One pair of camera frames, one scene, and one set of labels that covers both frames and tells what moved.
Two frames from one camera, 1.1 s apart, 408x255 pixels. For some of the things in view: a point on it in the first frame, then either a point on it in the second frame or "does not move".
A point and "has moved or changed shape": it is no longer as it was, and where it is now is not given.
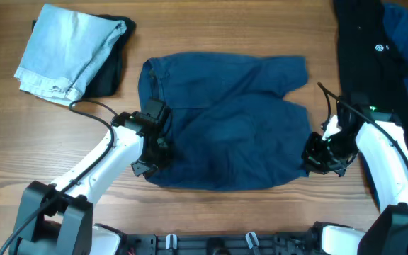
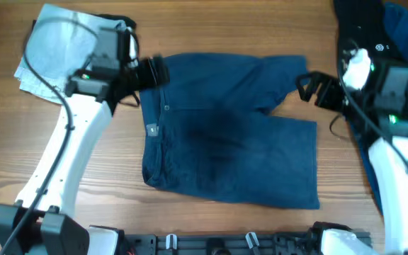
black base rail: (297, 243) does not move
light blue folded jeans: (64, 51) does not move
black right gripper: (321, 156) -> (324, 93)
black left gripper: (155, 152) -> (153, 71)
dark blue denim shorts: (230, 127) has moved or changed shape
